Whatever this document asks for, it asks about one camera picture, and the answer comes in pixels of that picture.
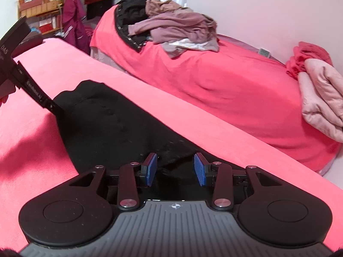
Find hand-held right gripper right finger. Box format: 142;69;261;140
194;152;283;211

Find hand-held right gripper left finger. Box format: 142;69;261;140
69;152;158;211

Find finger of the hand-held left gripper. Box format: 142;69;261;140
17;61;64;116

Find black pants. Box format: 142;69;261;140
54;80;243;193

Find pink bed blanket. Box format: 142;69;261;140
0;37;343;252

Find wooden shelf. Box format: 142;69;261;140
17;0;65;35

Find maroon hanging jacket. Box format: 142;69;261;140
62;0;91;55

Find red bed sheet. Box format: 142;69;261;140
90;4;341;173

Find black garment with studs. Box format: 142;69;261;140
115;0;158;52

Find white cloth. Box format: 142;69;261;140
167;39;207;51

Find folded pale pink blanket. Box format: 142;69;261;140
298;58;343;142

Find mauve garment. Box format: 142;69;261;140
128;7;220;59

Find tan garment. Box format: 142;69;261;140
145;0;186;16

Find crumpled red cloth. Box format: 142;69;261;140
285;41;333;80

